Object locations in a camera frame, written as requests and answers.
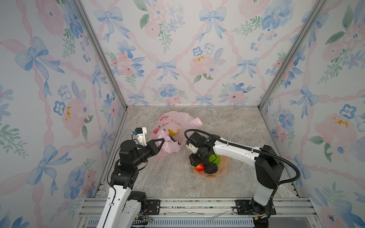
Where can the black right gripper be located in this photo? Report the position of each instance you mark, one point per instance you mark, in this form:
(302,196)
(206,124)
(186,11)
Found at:
(194,162)

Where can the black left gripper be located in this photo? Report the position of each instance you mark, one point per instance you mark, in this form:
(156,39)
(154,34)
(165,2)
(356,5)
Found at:
(155,149)

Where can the red yellow mango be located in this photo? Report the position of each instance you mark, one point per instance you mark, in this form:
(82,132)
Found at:
(199,168)

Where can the green apple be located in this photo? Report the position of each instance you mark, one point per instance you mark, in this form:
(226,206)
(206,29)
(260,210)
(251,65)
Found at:
(215,159)

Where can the pink plastic bag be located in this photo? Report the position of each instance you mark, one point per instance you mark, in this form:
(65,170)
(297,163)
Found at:
(171,128)

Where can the dark avocado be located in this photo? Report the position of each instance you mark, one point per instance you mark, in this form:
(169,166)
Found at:
(210,168)

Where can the yellow lemon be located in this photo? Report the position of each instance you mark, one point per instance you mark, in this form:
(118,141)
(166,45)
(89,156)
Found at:
(172,133)

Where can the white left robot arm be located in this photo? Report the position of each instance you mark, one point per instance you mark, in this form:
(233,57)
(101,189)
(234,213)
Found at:
(122,182)

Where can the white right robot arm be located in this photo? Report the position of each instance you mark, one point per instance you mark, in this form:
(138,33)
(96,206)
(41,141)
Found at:
(267,165)

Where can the pink scalloped fruit plate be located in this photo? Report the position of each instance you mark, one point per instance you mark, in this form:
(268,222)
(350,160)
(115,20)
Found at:
(222,169)

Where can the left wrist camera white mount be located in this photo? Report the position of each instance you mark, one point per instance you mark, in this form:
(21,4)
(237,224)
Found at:
(139,135)

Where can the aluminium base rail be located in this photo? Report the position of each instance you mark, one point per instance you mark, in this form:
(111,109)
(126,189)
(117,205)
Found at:
(196,213)

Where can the aluminium corner post left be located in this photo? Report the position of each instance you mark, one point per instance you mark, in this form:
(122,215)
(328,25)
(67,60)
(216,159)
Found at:
(85,21)

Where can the aluminium corner post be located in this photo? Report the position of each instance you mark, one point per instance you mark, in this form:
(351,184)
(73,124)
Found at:
(85,21)
(296,45)

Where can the aluminium corner post right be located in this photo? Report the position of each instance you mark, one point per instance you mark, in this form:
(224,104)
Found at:
(296,45)

